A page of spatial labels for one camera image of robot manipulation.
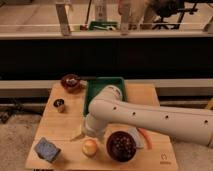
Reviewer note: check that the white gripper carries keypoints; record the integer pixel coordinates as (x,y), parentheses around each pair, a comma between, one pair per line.
(93,128)

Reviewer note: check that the orange yellow apple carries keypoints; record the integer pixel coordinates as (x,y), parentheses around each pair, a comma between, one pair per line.
(89,147)

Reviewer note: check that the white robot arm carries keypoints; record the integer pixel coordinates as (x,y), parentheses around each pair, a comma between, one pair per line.
(107,107)

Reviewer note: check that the small metal cup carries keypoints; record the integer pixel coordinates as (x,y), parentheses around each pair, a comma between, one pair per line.
(59,104)

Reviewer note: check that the dark brown bowl front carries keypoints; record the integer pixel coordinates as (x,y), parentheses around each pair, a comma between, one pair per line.
(121,146)

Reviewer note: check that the grey cloth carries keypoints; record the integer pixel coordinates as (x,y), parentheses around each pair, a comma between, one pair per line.
(134,133)

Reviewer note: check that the blue sponge block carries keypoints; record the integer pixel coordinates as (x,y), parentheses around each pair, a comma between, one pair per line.
(46,150)

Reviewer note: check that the green plastic tray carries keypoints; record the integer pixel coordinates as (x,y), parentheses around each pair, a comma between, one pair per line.
(95,86)

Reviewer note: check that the orange carrot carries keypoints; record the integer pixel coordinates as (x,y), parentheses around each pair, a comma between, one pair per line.
(146,137)

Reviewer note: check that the red brown bowl back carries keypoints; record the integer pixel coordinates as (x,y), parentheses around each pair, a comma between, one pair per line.
(71,83)

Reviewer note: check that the background green tray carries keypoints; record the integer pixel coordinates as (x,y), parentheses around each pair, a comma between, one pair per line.
(98,25)

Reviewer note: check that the black office chair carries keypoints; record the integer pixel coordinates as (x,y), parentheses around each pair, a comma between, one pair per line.
(167,8)

